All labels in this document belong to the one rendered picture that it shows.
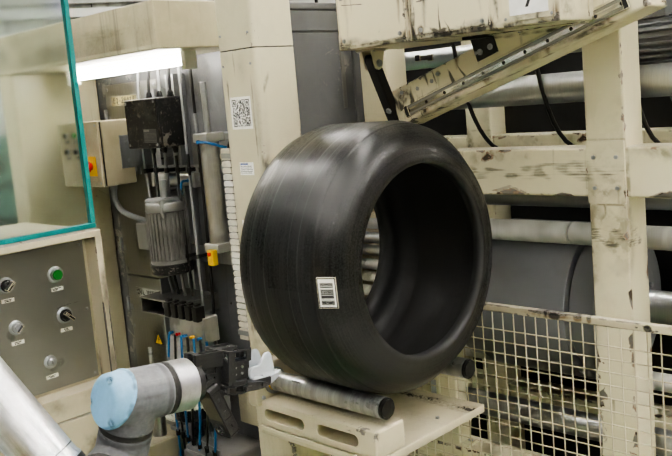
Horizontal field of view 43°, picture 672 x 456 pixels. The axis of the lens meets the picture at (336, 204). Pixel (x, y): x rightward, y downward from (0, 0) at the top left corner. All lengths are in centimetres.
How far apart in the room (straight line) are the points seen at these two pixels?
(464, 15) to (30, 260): 112
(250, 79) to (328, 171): 41
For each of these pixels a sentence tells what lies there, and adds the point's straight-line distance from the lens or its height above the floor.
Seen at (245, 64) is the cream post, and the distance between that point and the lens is 199.
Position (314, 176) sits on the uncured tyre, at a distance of 167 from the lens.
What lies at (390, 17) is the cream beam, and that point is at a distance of 202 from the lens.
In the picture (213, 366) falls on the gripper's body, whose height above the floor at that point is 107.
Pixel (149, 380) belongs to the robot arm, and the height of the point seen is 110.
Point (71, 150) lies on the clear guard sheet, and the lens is 210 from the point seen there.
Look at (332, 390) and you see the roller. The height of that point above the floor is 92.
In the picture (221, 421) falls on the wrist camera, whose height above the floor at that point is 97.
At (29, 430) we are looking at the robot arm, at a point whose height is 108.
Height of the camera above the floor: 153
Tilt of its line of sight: 7 degrees down
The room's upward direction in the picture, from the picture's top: 5 degrees counter-clockwise
